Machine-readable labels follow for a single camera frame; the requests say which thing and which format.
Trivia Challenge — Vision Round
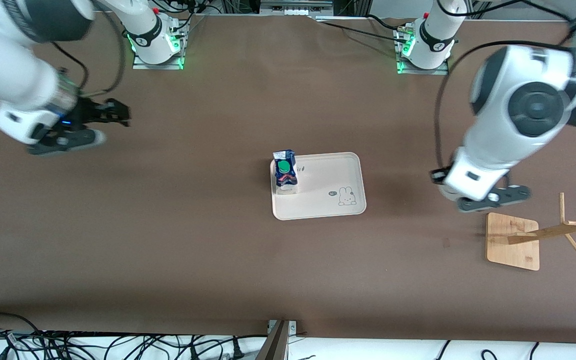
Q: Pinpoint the wooden cup rack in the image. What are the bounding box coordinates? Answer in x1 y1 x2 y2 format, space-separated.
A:
485 192 576 272

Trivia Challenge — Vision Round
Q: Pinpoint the blue milk carton green cap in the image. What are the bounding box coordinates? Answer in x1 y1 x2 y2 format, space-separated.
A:
273 149 300 196

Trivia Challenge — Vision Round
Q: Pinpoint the beige tray with bunny print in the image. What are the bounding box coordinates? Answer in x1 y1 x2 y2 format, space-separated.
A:
269 152 367 221

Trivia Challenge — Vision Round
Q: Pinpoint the grey power strip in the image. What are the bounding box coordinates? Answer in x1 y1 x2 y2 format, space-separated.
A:
259 0 335 19

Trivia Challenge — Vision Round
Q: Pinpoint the aluminium profile bar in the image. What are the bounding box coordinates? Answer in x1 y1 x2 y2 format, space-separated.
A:
254 320 298 360

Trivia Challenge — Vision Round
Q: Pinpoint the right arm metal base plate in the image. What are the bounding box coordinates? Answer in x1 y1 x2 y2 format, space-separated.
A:
132 52 185 70

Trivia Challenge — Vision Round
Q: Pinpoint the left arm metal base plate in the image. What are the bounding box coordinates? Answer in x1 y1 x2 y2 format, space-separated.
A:
396 59 450 76

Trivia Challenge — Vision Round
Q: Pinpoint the black cable on table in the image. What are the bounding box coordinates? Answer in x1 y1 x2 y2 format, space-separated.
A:
365 14 421 32
315 20 413 44

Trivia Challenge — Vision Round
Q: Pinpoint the black floor cable with plug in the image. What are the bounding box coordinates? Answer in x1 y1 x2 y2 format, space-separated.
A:
188 334 269 360

